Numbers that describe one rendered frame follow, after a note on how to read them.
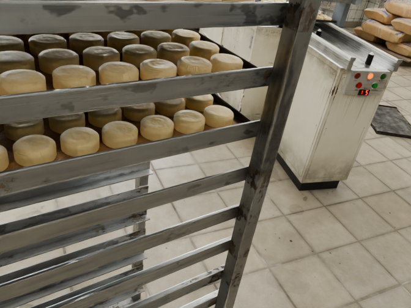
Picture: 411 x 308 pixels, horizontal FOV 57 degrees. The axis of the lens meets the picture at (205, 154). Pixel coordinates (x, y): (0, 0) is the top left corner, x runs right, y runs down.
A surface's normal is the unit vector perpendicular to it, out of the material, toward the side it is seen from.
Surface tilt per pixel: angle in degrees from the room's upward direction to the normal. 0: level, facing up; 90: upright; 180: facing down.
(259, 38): 90
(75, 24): 90
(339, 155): 90
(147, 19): 90
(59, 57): 0
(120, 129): 0
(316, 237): 0
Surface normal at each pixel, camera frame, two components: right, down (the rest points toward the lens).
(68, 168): 0.53, 0.52
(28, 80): 0.14, -0.83
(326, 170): 0.26, 0.56
